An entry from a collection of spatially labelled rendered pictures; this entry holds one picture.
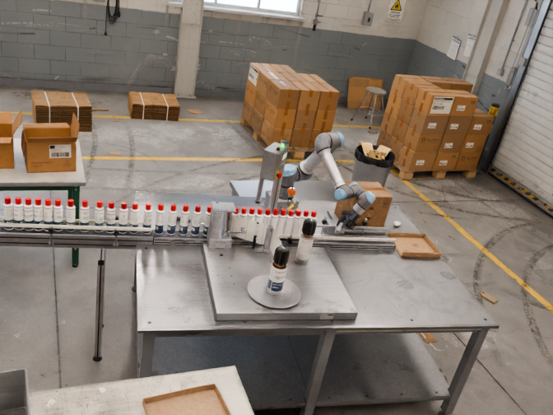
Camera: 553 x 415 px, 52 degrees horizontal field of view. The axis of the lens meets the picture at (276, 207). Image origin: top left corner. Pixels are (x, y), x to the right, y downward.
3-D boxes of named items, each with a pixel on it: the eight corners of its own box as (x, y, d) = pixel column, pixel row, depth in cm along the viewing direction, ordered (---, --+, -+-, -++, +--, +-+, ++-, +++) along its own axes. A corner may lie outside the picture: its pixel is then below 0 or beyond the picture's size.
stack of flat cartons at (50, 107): (35, 132, 670) (34, 105, 656) (31, 115, 712) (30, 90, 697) (92, 132, 699) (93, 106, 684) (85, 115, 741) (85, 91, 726)
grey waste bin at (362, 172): (355, 211, 631) (368, 160, 603) (337, 193, 666) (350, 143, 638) (388, 210, 647) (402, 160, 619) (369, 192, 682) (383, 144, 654)
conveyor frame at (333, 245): (152, 244, 355) (153, 237, 352) (151, 235, 364) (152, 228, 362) (394, 250, 399) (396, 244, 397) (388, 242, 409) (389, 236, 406)
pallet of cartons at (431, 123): (403, 181, 730) (429, 95, 677) (369, 153, 797) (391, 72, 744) (475, 179, 779) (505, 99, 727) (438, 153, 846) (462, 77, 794)
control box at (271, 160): (258, 177, 359) (263, 149, 350) (269, 169, 373) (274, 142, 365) (273, 182, 356) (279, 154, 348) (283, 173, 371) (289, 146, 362)
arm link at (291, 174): (274, 181, 419) (276, 164, 413) (288, 179, 427) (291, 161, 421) (285, 188, 411) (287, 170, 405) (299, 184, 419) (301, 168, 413)
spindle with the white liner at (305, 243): (296, 265, 353) (305, 223, 339) (293, 257, 360) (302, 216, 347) (310, 265, 355) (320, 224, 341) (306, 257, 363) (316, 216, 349)
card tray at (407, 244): (401, 257, 394) (402, 252, 392) (387, 236, 416) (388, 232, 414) (439, 258, 402) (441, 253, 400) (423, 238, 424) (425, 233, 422)
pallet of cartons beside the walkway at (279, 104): (327, 159, 753) (342, 93, 712) (268, 159, 719) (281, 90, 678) (291, 124, 848) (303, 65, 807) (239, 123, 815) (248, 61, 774)
